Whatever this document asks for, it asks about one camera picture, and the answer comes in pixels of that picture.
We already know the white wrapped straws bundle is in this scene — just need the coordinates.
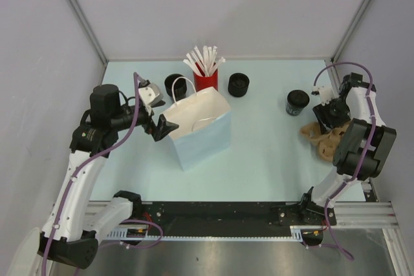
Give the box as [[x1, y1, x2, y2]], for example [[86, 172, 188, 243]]
[[182, 45, 226, 77]]

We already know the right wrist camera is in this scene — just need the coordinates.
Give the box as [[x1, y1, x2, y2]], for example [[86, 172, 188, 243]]
[[311, 86, 334, 106]]

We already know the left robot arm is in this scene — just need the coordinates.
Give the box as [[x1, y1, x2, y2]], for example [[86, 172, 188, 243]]
[[38, 80, 178, 270]]

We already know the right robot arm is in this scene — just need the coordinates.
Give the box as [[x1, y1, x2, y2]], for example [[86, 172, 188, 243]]
[[298, 72, 397, 225]]

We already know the light blue paper bag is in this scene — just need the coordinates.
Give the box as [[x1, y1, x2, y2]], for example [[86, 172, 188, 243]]
[[162, 87, 232, 171]]

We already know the brown cardboard cup carrier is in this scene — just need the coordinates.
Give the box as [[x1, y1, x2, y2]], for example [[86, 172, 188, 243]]
[[316, 133, 342, 162]]

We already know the black lid stack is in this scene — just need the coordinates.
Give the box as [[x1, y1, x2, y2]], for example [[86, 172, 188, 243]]
[[228, 72, 250, 98]]

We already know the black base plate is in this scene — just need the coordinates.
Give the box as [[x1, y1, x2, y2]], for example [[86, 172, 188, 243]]
[[132, 202, 336, 237]]

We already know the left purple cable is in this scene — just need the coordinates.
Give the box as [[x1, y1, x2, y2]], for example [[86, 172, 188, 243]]
[[40, 71, 164, 276]]

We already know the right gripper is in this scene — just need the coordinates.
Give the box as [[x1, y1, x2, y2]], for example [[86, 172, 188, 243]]
[[313, 98, 351, 136]]

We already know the black coffee cup stack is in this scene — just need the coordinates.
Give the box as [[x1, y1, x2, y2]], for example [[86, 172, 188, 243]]
[[164, 74, 187, 100]]

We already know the grey slotted cable duct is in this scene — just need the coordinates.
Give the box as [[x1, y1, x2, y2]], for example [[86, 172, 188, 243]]
[[104, 226, 325, 242]]

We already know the single black coffee cup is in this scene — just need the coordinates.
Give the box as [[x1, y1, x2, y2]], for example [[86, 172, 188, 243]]
[[285, 101, 303, 116]]

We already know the red straw holder cup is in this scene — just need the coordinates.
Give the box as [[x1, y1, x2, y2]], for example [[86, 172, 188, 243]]
[[193, 69, 219, 92]]

